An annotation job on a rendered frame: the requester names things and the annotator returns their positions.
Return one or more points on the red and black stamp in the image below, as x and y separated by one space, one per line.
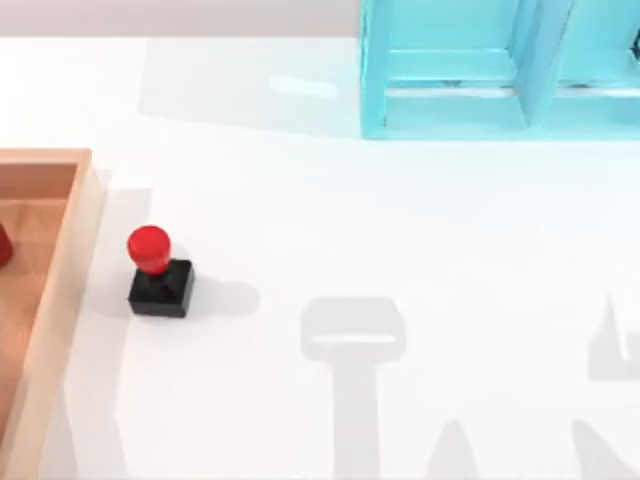
159 285

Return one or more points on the light blue rack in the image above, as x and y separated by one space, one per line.
450 100

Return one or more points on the shallow salmon-coloured box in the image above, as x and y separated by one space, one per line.
55 260

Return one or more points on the red object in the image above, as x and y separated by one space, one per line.
3 247

